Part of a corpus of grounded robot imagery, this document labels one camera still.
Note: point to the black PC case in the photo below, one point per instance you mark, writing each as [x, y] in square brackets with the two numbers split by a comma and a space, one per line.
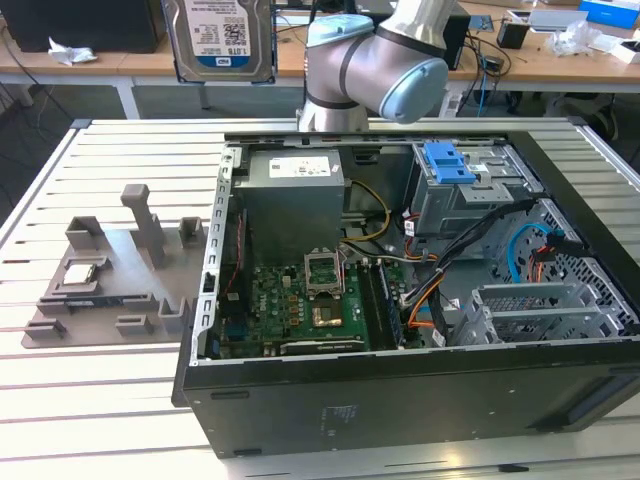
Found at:
[400, 400]

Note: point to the metal disk bay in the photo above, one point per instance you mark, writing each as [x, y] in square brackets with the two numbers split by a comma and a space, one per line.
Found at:
[530, 300]

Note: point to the small black box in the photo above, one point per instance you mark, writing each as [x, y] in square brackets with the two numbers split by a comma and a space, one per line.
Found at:
[461, 40]

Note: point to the black RAM slot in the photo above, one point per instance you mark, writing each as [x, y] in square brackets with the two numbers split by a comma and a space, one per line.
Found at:
[390, 305]
[367, 300]

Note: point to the crumpled white paper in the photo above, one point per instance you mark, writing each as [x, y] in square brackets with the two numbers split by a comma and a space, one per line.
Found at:
[72, 52]

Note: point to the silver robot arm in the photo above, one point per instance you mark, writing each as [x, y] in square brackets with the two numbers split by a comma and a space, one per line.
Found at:
[370, 60]

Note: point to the small white box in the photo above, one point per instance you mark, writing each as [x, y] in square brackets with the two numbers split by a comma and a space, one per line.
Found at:
[617, 50]

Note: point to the thin locking lever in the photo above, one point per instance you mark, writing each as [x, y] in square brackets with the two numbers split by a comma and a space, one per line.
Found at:
[340, 270]

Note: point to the wooden desk with clutter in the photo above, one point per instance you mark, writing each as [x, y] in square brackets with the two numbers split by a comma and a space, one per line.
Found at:
[550, 70]

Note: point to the clear plastic bag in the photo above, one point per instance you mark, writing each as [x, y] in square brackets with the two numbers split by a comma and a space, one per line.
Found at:
[570, 40]

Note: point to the green motherboard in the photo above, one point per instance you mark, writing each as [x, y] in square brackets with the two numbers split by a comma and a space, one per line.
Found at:
[270, 305]

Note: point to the grey power supply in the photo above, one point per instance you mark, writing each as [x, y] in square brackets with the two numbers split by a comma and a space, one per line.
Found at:
[290, 210]

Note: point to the blue plastic latch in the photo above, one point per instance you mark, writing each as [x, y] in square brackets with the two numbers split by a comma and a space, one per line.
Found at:
[447, 165]

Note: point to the graphics card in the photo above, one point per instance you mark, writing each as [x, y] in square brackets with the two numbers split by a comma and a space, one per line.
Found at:
[320, 346]

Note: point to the silver CPU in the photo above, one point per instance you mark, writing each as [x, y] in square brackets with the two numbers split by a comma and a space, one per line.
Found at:
[80, 274]

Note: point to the grey parts rack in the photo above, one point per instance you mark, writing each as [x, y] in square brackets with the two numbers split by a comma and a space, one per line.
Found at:
[125, 280]

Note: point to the blue cardboard box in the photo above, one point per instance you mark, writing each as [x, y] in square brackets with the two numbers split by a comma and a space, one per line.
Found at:
[610, 11]

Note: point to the grey drive cage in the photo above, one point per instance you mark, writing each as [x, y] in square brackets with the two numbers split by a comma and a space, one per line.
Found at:
[450, 210]

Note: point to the large black box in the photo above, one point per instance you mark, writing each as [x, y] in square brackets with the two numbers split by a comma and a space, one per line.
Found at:
[85, 25]

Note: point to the hard disk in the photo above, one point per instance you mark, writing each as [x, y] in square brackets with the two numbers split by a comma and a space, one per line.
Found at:
[220, 35]

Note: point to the wooden desk with white legs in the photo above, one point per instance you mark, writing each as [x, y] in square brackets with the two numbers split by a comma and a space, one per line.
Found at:
[125, 65]

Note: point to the CPU socket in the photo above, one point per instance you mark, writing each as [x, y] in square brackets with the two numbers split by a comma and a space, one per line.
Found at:
[325, 316]

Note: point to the white power strip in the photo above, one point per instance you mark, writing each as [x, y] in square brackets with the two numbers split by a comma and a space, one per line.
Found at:
[452, 105]

